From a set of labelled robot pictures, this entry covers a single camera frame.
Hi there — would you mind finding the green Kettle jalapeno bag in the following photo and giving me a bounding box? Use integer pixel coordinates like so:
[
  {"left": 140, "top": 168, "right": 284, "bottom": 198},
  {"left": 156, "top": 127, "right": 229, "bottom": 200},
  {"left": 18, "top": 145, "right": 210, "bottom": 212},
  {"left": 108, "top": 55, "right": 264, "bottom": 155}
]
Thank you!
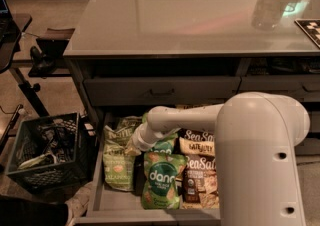
[{"left": 103, "top": 142, "right": 135, "bottom": 191}]

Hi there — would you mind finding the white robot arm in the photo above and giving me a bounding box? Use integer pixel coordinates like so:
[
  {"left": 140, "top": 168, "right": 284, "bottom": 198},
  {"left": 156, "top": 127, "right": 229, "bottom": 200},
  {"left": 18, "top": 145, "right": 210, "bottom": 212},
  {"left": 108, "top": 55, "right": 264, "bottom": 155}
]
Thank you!
[{"left": 126, "top": 92, "right": 310, "bottom": 226}]

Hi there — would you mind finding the middle green Kettle chip bag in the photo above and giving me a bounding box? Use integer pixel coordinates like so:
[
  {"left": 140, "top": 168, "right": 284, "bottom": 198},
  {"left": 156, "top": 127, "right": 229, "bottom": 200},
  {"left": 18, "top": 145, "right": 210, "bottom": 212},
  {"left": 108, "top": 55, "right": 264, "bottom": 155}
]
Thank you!
[{"left": 103, "top": 126, "right": 134, "bottom": 146}]

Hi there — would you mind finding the green kettle chip bag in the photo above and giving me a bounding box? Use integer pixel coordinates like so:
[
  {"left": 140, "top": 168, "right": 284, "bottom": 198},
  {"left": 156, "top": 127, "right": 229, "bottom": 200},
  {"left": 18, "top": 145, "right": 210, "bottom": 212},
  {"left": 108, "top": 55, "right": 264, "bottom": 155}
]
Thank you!
[
  {"left": 103, "top": 126, "right": 134, "bottom": 146},
  {"left": 117, "top": 116, "right": 142, "bottom": 130}
]

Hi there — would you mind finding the rear green Kettle chip bag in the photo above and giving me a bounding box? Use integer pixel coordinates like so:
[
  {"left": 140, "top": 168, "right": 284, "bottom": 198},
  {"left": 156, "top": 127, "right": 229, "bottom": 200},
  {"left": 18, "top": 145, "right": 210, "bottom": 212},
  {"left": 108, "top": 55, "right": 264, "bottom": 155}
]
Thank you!
[{"left": 117, "top": 116, "right": 142, "bottom": 130}]

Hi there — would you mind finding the middle green Dang chip bag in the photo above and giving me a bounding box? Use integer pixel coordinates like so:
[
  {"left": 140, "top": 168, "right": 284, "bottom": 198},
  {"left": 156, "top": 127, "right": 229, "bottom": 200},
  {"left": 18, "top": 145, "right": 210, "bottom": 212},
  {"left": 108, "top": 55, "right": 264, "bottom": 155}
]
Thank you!
[{"left": 150, "top": 134, "right": 178, "bottom": 154}]

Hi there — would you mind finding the front green Dang chip bag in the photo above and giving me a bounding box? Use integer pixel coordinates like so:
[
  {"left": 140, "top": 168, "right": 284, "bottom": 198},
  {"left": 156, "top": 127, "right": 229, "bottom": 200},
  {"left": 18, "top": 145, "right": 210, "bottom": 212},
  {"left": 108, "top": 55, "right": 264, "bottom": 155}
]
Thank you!
[{"left": 141, "top": 152, "right": 187, "bottom": 209}]

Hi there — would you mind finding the open grey middle drawer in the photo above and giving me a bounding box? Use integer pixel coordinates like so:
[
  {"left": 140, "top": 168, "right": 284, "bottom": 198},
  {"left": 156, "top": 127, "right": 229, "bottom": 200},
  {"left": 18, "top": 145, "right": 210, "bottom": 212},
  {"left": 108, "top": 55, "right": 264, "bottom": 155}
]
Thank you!
[{"left": 75, "top": 109, "right": 222, "bottom": 226}]

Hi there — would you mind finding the middle brown Sea Salt bag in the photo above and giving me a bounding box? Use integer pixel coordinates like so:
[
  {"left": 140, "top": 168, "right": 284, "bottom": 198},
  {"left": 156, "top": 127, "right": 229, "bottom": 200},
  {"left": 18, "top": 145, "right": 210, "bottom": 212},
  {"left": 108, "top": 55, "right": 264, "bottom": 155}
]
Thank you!
[{"left": 179, "top": 129, "right": 215, "bottom": 156}]

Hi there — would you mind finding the brown sea salt bag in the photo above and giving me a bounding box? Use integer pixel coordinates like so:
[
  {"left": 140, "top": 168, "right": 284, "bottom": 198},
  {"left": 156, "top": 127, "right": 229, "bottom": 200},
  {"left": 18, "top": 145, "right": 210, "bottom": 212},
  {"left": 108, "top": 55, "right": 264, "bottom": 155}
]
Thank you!
[
  {"left": 175, "top": 104, "right": 208, "bottom": 110},
  {"left": 179, "top": 129, "right": 215, "bottom": 156},
  {"left": 182, "top": 154, "right": 219, "bottom": 209}
]

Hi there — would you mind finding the grey top left drawer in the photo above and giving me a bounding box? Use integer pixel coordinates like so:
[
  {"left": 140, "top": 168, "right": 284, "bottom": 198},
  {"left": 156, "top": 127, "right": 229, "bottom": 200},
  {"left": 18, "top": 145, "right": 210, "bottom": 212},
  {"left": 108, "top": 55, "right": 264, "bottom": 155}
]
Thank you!
[{"left": 83, "top": 76, "right": 240, "bottom": 106}]

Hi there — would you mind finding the rear brown Sea Salt bag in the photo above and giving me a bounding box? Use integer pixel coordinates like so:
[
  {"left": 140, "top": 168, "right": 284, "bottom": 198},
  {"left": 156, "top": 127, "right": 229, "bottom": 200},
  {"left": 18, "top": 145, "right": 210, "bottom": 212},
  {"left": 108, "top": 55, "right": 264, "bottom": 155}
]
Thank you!
[{"left": 175, "top": 104, "right": 208, "bottom": 110}]

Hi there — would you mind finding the front brown Sea Salt bag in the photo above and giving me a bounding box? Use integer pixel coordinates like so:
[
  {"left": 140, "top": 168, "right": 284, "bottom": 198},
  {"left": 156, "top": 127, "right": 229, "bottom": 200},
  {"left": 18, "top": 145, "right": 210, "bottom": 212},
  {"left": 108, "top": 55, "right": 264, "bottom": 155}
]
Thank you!
[{"left": 182, "top": 154, "right": 219, "bottom": 209}]

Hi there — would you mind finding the grey drawer cabinet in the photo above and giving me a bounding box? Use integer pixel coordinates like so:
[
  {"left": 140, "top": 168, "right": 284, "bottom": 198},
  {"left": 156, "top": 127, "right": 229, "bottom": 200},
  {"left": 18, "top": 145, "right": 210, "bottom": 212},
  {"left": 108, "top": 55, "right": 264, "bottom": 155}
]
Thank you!
[{"left": 63, "top": 0, "right": 320, "bottom": 226}]

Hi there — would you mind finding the grey bottom right drawer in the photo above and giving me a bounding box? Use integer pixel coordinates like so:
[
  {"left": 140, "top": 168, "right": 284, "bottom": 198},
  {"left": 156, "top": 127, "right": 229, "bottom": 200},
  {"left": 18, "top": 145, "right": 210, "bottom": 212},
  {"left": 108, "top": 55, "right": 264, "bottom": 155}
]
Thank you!
[{"left": 295, "top": 138, "right": 320, "bottom": 156}]

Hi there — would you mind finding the grey top right drawer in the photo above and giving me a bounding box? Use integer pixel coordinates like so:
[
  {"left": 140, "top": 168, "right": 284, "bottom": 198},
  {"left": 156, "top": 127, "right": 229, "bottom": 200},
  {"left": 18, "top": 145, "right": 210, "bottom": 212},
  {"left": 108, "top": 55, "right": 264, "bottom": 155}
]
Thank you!
[{"left": 239, "top": 75, "right": 320, "bottom": 102}]

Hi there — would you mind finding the grey middle right drawer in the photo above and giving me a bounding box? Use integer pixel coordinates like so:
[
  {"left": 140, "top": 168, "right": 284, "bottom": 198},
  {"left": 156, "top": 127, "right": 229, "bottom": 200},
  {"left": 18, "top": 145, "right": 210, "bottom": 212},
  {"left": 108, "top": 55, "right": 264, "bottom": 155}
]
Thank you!
[{"left": 308, "top": 111, "right": 320, "bottom": 133}]

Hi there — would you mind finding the dark green plastic crate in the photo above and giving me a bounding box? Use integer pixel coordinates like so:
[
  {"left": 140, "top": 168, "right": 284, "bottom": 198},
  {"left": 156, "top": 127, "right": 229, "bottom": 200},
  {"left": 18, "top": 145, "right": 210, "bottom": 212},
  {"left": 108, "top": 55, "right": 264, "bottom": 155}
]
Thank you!
[{"left": 5, "top": 113, "right": 89, "bottom": 193}]

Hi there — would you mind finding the black side desk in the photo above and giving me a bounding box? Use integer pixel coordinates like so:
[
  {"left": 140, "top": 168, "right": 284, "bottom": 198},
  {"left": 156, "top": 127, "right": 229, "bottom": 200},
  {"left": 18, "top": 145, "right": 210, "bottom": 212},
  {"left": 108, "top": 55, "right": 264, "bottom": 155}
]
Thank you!
[{"left": 0, "top": 0, "right": 49, "bottom": 116}]

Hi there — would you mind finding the black white fiducial marker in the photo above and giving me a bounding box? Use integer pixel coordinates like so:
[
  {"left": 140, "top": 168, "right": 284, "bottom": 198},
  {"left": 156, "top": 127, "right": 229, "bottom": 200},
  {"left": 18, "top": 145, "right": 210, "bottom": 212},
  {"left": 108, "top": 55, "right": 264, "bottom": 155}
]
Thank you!
[{"left": 295, "top": 19, "right": 320, "bottom": 48}]

